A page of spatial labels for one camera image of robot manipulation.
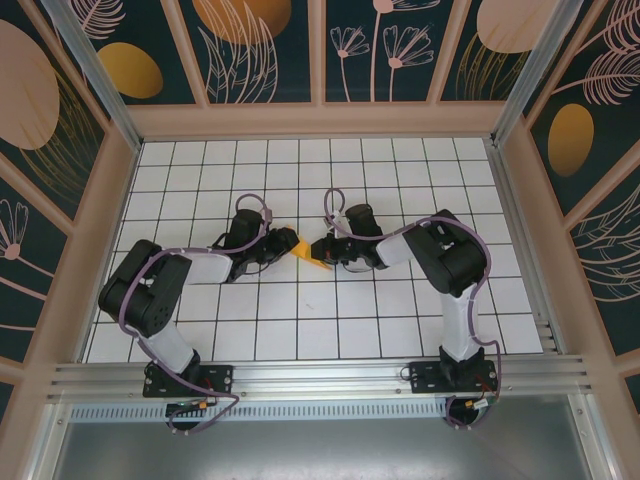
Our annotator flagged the grey metal sheet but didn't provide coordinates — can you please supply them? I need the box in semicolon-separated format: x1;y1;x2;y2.
47;418;601;480

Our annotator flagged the small circuit board with connector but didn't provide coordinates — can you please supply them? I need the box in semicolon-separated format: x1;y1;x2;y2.
166;397;221;419
462;394;501;414

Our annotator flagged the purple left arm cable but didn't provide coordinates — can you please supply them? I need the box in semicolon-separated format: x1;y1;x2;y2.
117;193;274;436

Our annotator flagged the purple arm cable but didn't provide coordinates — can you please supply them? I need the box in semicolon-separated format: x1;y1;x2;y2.
117;193;274;436
324;188;501;432

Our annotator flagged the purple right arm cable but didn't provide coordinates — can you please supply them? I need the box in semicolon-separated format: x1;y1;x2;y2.
324;188;501;432

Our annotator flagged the aluminium front rail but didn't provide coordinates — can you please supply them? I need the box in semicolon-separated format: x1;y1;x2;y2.
47;353;596;404

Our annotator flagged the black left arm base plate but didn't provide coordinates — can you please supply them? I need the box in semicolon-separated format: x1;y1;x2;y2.
143;363;235;399

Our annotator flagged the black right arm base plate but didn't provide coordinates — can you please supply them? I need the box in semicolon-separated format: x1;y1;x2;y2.
408;360;500;394

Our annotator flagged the aluminium side rail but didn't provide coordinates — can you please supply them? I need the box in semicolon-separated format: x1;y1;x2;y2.
487;142;569;357

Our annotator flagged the slotted grey cable duct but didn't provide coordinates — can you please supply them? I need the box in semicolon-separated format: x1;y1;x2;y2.
69;403;451;422

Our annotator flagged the aluminium corner post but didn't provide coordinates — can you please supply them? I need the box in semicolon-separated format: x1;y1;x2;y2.
491;0;597;147
42;0;144;151

